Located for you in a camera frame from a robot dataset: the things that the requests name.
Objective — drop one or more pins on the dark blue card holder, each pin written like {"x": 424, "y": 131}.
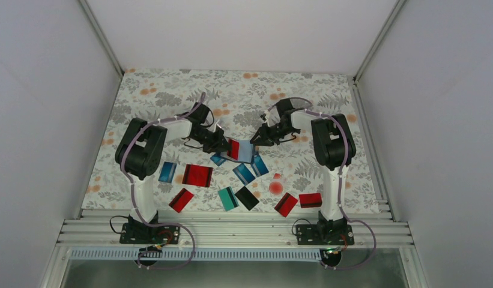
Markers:
{"x": 246, "y": 153}

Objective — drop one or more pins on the red card lower left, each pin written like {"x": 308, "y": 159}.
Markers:
{"x": 180, "y": 201}

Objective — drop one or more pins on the teal card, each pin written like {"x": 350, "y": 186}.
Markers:
{"x": 228, "y": 198}

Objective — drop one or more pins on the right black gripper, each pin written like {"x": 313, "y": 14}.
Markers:
{"x": 265, "y": 137}

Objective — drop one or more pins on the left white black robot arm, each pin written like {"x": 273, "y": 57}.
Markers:
{"x": 140, "y": 150}

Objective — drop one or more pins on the red card black stripe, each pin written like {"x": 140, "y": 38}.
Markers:
{"x": 234, "y": 149}

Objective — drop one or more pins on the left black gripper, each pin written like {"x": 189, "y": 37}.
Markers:
{"x": 216, "y": 146}

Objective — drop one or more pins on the red card tilted right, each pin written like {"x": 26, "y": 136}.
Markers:
{"x": 286, "y": 204}

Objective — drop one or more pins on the red card overlapping stack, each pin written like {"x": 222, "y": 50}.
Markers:
{"x": 203, "y": 176}

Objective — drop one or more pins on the blue card far left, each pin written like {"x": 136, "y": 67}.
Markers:
{"x": 167, "y": 172}

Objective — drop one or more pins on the white card red circle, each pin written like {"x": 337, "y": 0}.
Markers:
{"x": 276, "y": 186}

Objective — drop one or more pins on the floral patterned table mat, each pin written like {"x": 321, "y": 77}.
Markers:
{"x": 237, "y": 99}

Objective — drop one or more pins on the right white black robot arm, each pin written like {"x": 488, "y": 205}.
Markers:
{"x": 334, "y": 149}

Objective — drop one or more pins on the red card far right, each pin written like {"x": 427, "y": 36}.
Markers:
{"x": 310, "y": 200}

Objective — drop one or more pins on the aluminium front rail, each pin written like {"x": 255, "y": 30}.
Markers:
{"x": 220, "y": 233}

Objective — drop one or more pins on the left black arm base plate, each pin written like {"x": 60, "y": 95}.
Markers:
{"x": 140, "y": 234}

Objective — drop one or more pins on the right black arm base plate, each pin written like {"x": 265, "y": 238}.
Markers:
{"x": 308, "y": 235}

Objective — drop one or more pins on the blue card centre right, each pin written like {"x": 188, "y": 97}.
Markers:
{"x": 258, "y": 166}

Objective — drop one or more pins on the blue card top centre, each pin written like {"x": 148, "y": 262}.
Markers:
{"x": 217, "y": 159}

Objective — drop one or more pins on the red card upper stack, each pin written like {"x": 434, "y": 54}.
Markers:
{"x": 189, "y": 177}

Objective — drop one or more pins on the blue card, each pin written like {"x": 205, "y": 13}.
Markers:
{"x": 217, "y": 159}
{"x": 244, "y": 174}
{"x": 258, "y": 166}
{"x": 167, "y": 172}

